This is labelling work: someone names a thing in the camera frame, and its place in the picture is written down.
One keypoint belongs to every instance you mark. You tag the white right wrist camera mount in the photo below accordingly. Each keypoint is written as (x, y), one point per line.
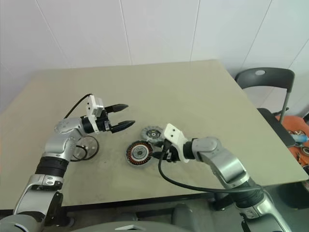
(173, 135)

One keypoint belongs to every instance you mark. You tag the motor housing with copper coils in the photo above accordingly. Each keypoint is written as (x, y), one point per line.
(138, 152)

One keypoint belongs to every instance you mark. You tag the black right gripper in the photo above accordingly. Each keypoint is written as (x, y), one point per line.
(172, 154)

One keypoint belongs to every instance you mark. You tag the blue small item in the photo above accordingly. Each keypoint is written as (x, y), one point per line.
(300, 138)

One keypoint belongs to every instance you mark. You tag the orange box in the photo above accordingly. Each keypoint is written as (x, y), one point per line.
(289, 123)

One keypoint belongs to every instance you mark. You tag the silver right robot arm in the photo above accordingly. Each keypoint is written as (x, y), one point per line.
(217, 154)

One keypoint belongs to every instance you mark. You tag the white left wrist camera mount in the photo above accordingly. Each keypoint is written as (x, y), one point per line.
(94, 106)

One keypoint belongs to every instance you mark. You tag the black bucket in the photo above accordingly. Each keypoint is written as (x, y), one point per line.
(289, 195)

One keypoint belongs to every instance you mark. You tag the black folding chair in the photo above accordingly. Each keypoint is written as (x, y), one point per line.
(265, 77)

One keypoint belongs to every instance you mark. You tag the small metal parts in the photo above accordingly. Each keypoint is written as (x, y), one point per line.
(295, 133)

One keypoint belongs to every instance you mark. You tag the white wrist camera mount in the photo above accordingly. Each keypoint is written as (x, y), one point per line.
(94, 106)
(173, 135)

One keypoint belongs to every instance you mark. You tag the grey robot torso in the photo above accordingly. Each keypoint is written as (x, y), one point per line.
(96, 227)

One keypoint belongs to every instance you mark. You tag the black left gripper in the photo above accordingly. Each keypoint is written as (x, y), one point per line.
(104, 122)

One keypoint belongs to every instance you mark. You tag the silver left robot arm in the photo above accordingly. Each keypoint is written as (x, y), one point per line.
(55, 142)

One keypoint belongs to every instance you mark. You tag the grey motor rotor disc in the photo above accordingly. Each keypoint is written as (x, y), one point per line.
(150, 133)

